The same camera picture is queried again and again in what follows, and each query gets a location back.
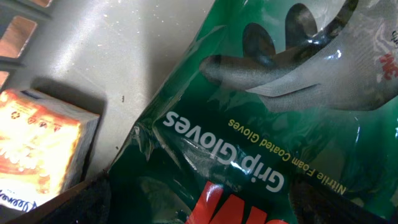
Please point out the green grip gloves package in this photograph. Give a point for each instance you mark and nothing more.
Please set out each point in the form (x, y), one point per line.
(281, 111)

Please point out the grey plastic basket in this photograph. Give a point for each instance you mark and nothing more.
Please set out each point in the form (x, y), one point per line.
(108, 57)

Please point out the orange tissue pack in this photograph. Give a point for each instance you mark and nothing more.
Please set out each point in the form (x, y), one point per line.
(44, 142)

